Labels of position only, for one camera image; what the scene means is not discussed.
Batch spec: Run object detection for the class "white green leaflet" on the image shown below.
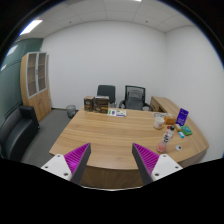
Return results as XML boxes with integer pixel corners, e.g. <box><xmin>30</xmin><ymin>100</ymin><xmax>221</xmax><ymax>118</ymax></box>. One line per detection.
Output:
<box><xmin>107</xmin><ymin>109</ymin><xmax>126</xmax><ymax>117</ymax></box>

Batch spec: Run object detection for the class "white ceramic mug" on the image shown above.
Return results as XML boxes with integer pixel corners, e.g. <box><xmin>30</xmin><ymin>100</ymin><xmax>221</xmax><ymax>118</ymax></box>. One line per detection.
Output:
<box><xmin>154</xmin><ymin>117</ymin><xmax>165</xmax><ymax>130</ymax></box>

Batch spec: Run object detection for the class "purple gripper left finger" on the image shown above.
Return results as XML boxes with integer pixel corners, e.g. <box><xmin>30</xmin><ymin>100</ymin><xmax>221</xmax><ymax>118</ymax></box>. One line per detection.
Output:
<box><xmin>42</xmin><ymin>143</ymin><xmax>91</xmax><ymax>185</ymax></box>

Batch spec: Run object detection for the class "small brown box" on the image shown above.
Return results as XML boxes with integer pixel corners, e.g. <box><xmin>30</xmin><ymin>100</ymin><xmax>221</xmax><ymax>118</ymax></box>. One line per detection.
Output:
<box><xmin>84</xmin><ymin>96</ymin><xmax>95</xmax><ymax>112</ymax></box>

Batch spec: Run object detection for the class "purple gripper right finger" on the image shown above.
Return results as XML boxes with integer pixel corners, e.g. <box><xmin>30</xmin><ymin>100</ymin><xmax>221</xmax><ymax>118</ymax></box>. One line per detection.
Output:
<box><xmin>132</xmin><ymin>143</ymin><xmax>182</xmax><ymax>185</ymax></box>

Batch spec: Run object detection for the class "mesh waste bin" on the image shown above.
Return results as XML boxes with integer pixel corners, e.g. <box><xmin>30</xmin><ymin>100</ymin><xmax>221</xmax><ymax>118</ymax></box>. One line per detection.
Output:
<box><xmin>66</xmin><ymin>105</ymin><xmax>76</xmax><ymax>119</ymax></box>

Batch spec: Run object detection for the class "large brown box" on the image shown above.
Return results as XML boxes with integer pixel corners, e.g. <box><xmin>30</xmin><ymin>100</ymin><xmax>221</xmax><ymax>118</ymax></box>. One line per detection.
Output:
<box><xmin>94</xmin><ymin>96</ymin><xmax>109</xmax><ymax>113</ymax></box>

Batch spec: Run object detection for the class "black leather sofa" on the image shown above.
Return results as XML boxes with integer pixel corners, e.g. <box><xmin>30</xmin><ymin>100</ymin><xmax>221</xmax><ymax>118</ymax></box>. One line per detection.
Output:
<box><xmin>0</xmin><ymin>106</ymin><xmax>40</xmax><ymax>162</ymax></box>

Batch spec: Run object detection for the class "green box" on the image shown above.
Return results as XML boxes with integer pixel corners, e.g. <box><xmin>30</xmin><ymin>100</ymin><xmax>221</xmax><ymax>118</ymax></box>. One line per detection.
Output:
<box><xmin>181</xmin><ymin>126</ymin><xmax>192</xmax><ymax>136</ymax></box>

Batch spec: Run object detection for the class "clear plastic water bottle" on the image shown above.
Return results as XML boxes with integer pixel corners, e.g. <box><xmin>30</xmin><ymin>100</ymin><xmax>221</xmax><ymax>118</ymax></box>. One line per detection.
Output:
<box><xmin>157</xmin><ymin>125</ymin><xmax>175</xmax><ymax>153</ymax></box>

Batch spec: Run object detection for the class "purple standing card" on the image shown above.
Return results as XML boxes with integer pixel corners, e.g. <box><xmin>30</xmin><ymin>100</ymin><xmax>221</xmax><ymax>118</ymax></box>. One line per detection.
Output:
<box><xmin>176</xmin><ymin>108</ymin><xmax>189</xmax><ymax>126</ymax></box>

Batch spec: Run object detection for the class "wooden glass-door cabinet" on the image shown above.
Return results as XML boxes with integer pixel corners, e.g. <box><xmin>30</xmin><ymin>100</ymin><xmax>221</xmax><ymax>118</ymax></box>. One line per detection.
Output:
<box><xmin>20</xmin><ymin>52</ymin><xmax>51</xmax><ymax>120</ymax></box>

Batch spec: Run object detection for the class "grey mesh office chair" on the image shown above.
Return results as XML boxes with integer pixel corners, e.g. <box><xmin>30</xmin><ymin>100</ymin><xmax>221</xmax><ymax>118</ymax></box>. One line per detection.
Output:
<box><xmin>119</xmin><ymin>85</ymin><xmax>152</xmax><ymax>110</ymax></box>

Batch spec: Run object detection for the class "black office chair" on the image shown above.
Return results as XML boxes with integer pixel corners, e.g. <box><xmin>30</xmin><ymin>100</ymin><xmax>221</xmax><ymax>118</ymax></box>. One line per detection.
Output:
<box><xmin>97</xmin><ymin>85</ymin><xmax>116</xmax><ymax>105</ymax></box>

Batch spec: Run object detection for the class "small white black cap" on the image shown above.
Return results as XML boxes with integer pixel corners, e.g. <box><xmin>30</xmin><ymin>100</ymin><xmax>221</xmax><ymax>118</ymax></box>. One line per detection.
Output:
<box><xmin>176</xmin><ymin>145</ymin><xmax>182</xmax><ymax>151</ymax></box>

